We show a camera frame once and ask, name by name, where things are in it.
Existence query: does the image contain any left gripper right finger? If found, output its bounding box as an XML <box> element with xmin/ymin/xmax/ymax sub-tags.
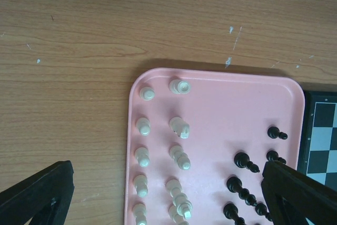
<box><xmin>261</xmin><ymin>161</ymin><xmax>336</xmax><ymax>224</ymax></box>

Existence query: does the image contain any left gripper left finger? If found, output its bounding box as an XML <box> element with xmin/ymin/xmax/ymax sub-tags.
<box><xmin>1</xmin><ymin>160</ymin><xmax>74</xmax><ymax>224</ymax></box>

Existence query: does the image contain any black pawn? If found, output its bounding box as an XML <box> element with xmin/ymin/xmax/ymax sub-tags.
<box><xmin>255</xmin><ymin>202</ymin><xmax>273</xmax><ymax>222</ymax></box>
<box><xmin>266</xmin><ymin>150</ymin><xmax>286</xmax><ymax>164</ymax></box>
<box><xmin>267</xmin><ymin>126</ymin><xmax>288</xmax><ymax>140</ymax></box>

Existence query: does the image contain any black white chessboard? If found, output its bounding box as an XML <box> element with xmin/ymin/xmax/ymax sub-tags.
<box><xmin>297</xmin><ymin>91</ymin><xmax>336</xmax><ymax>191</ymax></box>

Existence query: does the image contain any black queen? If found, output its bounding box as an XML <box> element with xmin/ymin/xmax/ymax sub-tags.
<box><xmin>226</xmin><ymin>177</ymin><xmax>257</xmax><ymax>207</ymax></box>

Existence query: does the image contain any black bishop far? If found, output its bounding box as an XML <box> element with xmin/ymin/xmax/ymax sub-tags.
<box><xmin>234</xmin><ymin>152</ymin><xmax>260</xmax><ymax>173</ymax></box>

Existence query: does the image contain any black king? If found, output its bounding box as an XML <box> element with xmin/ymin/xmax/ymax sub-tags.
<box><xmin>223</xmin><ymin>203</ymin><xmax>246</xmax><ymax>225</ymax></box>

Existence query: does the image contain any white pawn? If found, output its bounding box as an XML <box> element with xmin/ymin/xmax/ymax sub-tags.
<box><xmin>132</xmin><ymin>203</ymin><xmax>147</xmax><ymax>225</ymax></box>
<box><xmin>136</xmin><ymin>117</ymin><xmax>151</xmax><ymax>136</ymax></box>
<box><xmin>133</xmin><ymin>174</ymin><xmax>148</xmax><ymax>198</ymax></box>
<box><xmin>139</xmin><ymin>86</ymin><xmax>155</xmax><ymax>101</ymax></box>
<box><xmin>134</xmin><ymin>147</ymin><xmax>150</xmax><ymax>168</ymax></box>

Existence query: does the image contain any white queen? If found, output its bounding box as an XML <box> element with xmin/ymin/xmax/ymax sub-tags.
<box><xmin>165</xmin><ymin>179</ymin><xmax>193</xmax><ymax>219</ymax></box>

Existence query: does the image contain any pink plastic tray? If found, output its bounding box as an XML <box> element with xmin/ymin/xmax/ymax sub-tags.
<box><xmin>124</xmin><ymin>68</ymin><xmax>305</xmax><ymax>224</ymax></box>

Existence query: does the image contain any white king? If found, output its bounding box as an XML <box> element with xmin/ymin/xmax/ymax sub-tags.
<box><xmin>168</xmin><ymin>204</ymin><xmax>189</xmax><ymax>225</ymax></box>

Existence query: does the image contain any white bishop far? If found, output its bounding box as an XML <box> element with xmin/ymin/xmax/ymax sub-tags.
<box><xmin>169</xmin><ymin>145</ymin><xmax>191</xmax><ymax>170</ymax></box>

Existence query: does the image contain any white knight far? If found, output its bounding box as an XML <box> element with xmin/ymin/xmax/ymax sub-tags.
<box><xmin>169</xmin><ymin>116</ymin><xmax>190</xmax><ymax>139</ymax></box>

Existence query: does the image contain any white rook far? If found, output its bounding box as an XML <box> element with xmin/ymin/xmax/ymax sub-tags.
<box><xmin>169</xmin><ymin>79</ymin><xmax>191</xmax><ymax>94</ymax></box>

